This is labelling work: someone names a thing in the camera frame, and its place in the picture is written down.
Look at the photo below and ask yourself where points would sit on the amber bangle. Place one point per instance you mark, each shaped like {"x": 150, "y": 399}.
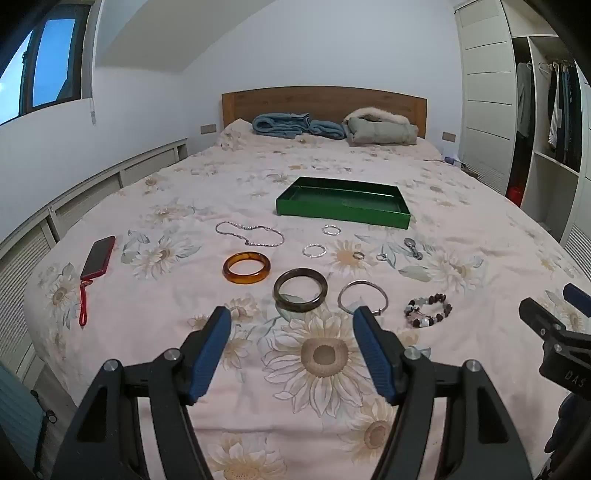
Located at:
{"x": 231, "y": 274}

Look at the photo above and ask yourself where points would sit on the white slatted low cabinet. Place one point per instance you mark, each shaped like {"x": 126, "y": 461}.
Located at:
{"x": 83, "y": 194}

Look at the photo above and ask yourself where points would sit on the thin silver bangle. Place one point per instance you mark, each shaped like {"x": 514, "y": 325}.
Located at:
{"x": 340, "y": 295}

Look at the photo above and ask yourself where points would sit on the hanging grey garment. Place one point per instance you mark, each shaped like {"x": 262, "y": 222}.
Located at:
{"x": 524, "y": 101}

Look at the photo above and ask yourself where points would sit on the person's right forearm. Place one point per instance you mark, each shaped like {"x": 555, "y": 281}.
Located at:
{"x": 572, "y": 429}

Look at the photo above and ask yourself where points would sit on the hanging dark clothes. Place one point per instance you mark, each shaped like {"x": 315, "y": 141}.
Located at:
{"x": 563, "y": 110}

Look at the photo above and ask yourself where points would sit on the green tray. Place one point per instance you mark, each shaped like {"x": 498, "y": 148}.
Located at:
{"x": 341, "y": 210}

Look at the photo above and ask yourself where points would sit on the small bedside clutter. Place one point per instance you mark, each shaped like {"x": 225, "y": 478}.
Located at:
{"x": 451, "y": 160}

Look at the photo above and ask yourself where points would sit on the teal ribbed panel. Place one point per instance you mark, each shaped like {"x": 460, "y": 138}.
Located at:
{"x": 18, "y": 410}

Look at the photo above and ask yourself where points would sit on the red container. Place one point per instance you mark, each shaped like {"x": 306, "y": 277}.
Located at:
{"x": 515, "y": 196}

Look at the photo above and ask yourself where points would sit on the phone in red case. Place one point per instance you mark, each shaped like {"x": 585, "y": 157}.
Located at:
{"x": 97, "y": 258}

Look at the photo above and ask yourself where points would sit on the wooden headboard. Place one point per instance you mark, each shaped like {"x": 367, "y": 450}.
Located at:
{"x": 323, "y": 99}

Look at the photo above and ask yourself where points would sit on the window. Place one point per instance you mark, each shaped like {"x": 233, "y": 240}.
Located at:
{"x": 51, "y": 60}

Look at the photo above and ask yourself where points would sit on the bed with floral sheet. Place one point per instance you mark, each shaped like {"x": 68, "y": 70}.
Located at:
{"x": 184, "y": 295}

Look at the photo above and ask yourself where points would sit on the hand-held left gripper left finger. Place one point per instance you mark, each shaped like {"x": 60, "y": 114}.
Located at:
{"x": 210, "y": 350}

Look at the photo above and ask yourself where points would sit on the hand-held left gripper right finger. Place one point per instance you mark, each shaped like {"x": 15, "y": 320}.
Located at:
{"x": 374, "y": 350}

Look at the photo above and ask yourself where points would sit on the folded grey fur-trimmed jacket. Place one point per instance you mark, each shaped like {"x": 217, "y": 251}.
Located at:
{"x": 381, "y": 131}

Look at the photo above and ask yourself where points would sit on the folded blue blanket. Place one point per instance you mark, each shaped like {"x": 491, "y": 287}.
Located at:
{"x": 286, "y": 125}

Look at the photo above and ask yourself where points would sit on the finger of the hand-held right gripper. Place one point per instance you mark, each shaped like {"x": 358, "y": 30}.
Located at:
{"x": 579, "y": 300}
{"x": 542, "y": 321}

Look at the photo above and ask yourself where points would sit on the dark green bangle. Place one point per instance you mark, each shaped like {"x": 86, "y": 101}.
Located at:
{"x": 295, "y": 304}

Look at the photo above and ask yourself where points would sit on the white wardrobe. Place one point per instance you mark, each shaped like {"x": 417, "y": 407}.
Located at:
{"x": 489, "y": 92}

